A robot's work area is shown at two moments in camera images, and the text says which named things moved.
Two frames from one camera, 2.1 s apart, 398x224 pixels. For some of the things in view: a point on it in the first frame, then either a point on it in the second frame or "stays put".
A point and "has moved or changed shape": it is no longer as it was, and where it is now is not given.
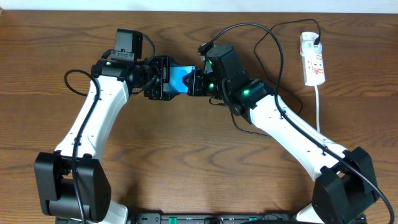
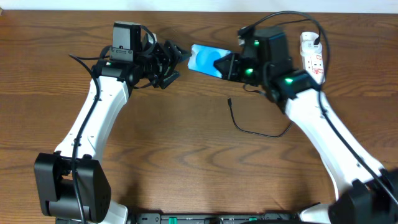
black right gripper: x=194 y=89 to x=231 y=73
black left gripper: x=162 y=62 to x=169 y=63
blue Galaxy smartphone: x=175 y=83 has moved or changed shape
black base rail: x=212 y=218 stays put
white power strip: x=314 y=74 stays put
